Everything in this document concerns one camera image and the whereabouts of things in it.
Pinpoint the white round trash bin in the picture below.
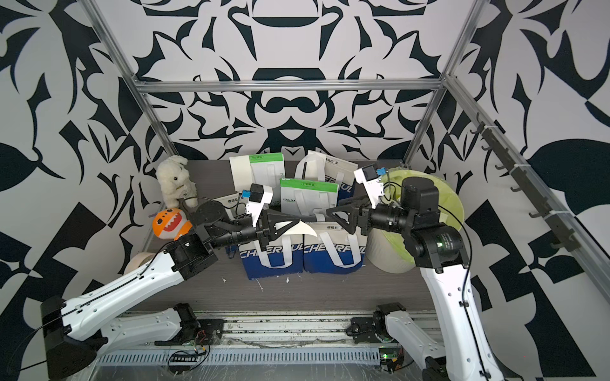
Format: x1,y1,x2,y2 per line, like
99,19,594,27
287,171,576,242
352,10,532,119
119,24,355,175
365,229,416,274

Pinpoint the white blue back right bag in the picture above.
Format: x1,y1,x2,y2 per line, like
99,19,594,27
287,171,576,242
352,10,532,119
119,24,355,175
295,151,358,201

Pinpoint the black wall hook rail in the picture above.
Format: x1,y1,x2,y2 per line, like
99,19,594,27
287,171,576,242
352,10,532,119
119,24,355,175
469,113,585,255

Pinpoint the orange plush monster toy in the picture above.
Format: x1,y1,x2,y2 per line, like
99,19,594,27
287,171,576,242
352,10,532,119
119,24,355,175
152,208,193,241

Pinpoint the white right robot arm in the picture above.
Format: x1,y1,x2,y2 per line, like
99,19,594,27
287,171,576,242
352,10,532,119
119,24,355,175
327,177,505,380

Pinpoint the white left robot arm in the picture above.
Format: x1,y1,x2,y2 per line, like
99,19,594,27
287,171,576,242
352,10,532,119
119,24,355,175
41,201,300,380

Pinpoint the aluminium frame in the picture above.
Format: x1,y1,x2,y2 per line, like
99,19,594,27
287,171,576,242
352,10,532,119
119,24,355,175
78,0,610,306

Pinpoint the blue white front right bag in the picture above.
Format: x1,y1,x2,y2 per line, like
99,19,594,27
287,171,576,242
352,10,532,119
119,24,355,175
303,222,367,275

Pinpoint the green white middle bag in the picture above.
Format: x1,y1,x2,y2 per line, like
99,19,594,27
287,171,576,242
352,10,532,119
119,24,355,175
281,179,339,222

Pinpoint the blue white front left bag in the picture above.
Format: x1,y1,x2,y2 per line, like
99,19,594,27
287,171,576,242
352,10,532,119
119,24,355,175
238,235,303,280

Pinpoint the white receipt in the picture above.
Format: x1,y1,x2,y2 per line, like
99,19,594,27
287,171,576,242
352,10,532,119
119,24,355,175
275,220,318,237
230,156,253,192

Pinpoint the green white back left bag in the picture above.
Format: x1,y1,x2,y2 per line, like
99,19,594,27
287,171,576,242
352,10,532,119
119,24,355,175
247,153,285,190

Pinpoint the white plush rabbit toy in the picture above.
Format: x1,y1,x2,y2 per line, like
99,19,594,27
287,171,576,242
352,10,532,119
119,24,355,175
157,155,198,208

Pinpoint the white tape roll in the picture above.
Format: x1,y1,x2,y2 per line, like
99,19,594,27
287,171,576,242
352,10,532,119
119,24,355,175
124,252,155,275

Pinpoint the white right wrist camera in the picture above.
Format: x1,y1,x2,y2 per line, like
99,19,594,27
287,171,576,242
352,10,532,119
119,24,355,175
354,164,387,209

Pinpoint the green white bag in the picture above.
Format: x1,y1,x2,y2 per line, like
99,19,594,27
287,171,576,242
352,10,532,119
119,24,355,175
281,179,339,222
247,153,285,190

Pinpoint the green plastic bin liner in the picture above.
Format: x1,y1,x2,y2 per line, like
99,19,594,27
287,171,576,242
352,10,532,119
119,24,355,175
382,168,465,267

